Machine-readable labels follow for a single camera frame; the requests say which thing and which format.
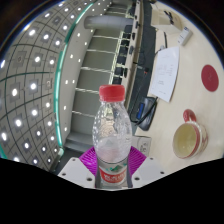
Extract cream mug red pattern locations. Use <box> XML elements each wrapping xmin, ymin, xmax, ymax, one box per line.
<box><xmin>172</xmin><ymin>108</ymin><xmax>209</xmax><ymax>160</ymax></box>

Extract row of black office chairs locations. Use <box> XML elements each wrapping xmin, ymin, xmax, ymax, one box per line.
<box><xmin>111</xmin><ymin>6</ymin><xmax>141</xmax><ymax>86</ymax></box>

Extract clear water bottle red cap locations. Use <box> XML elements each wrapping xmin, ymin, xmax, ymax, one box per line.
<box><xmin>92</xmin><ymin>84</ymin><xmax>134</xmax><ymax>191</ymax></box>

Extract white remote control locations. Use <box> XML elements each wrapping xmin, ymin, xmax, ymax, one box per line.
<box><xmin>177</xmin><ymin>26</ymin><xmax>194</xmax><ymax>47</ymax></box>

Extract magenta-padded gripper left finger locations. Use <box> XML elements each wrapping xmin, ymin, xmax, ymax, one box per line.
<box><xmin>57</xmin><ymin>146</ymin><xmax>99</xmax><ymax>189</ymax></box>

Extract flat round red coaster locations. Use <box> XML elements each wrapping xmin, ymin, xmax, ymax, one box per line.
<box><xmin>200</xmin><ymin>64</ymin><xmax>220</xmax><ymax>93</ymax></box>

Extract ceiling lights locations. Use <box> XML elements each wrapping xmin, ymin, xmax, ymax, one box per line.
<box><xmin>0</xmin><ymin>0</ymin><xmax>98</xmax><ymax>166</ymax></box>

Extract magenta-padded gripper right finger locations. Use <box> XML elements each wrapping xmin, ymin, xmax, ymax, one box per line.
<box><xmin>128</xmin><ymin>145</ymin><xmax>167</xmax><ymax>188</ymax></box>

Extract white paper sheet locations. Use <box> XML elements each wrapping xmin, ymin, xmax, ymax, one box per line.
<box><xmin>147</xmin><ymin>45</ymin><xmax>181</xmax><ymax>103</ymax></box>

